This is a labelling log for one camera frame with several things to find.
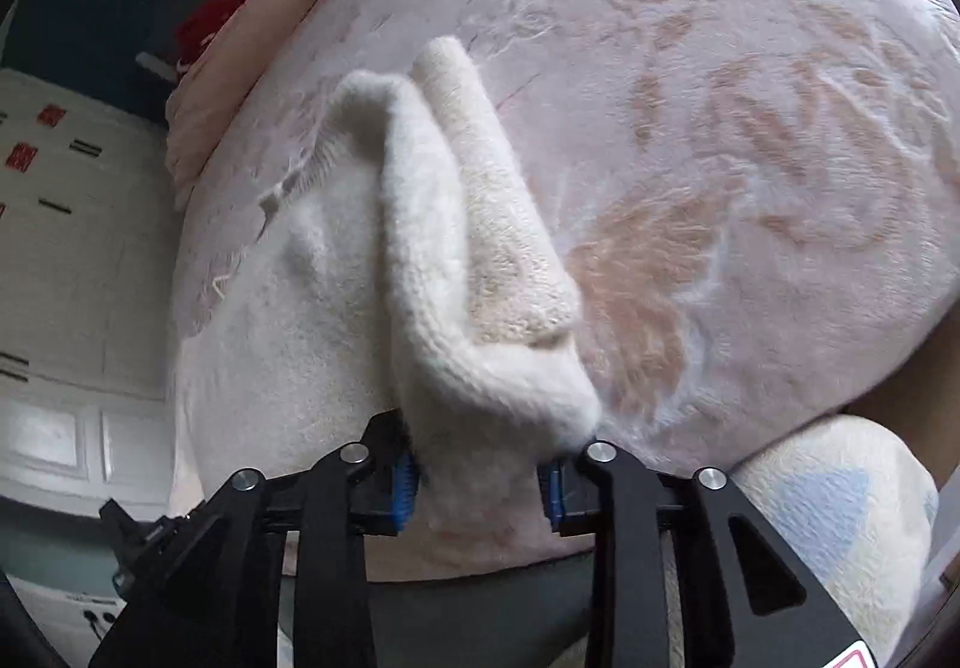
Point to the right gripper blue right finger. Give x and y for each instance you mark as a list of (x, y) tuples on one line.
[(690, 560)]

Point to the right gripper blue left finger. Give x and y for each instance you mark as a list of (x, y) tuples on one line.
[(204, 589)]

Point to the white knit sweater black hearts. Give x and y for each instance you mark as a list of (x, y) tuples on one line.
[(401, 266)]

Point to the person's leg in fleece trousers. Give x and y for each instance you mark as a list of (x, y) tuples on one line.
[(858, 508)]

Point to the white wardrobe with red decals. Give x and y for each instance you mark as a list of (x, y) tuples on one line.
[(89, 239)]

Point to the pink butterfly pattern bed blanket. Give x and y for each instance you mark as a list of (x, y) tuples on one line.
[(757, 199)]

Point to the red cloth on headboard side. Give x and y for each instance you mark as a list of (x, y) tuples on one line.
[(195, 33)]

